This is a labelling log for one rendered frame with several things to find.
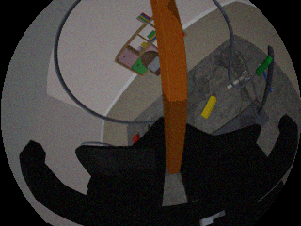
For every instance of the red rectangular block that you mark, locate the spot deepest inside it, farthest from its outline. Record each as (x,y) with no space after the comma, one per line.
(136,138)

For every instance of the yellow rectangular block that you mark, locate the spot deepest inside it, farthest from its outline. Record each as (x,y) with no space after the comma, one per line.
(208,108)

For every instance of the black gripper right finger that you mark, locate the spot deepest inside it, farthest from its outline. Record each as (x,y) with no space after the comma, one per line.
(202,151)

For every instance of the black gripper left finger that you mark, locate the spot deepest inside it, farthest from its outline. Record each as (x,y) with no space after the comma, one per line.
(145,159)

